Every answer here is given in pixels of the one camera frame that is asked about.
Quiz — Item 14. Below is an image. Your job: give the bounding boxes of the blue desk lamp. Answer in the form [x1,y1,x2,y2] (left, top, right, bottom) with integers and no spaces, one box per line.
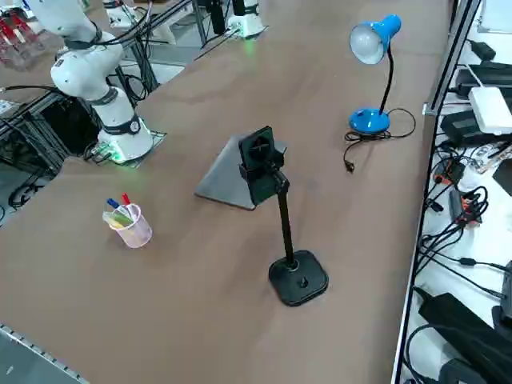
[348,14,402,135]

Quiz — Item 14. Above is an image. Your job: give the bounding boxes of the black desktop phone stand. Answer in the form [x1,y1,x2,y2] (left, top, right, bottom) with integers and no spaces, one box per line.
[238,131,330,308]

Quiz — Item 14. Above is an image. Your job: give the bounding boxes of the pink mesh pen cup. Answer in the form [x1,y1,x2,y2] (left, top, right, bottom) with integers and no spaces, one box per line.
[107,202,154,250]

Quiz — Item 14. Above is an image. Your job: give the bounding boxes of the aluminium frame post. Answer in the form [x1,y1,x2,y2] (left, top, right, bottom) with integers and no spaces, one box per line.
[422,0,483,118]

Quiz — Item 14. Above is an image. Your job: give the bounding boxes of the black orange power device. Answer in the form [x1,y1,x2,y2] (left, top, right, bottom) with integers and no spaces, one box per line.
[447,187,489,230]

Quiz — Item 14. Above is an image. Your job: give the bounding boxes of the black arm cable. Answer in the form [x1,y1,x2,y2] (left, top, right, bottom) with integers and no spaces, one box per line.
[0,82,61,94]

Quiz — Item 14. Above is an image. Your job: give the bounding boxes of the white plastic box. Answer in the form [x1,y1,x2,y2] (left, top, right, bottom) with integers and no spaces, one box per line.
[466,86,512,136]

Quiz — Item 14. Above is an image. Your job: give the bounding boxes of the grey closed laptop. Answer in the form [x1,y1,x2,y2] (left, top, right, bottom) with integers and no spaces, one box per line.
[194,134,289,212]

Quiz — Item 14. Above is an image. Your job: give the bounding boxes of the black power adapter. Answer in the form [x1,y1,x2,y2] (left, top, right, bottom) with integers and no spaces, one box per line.
[439,110,487,144]

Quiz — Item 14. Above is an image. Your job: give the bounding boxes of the black smartphone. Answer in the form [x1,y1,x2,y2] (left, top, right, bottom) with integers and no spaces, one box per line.
[238,126,281,208]

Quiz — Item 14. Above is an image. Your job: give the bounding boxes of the yellow green ruler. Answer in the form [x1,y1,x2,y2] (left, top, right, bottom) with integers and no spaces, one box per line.
[102,210,136,230]

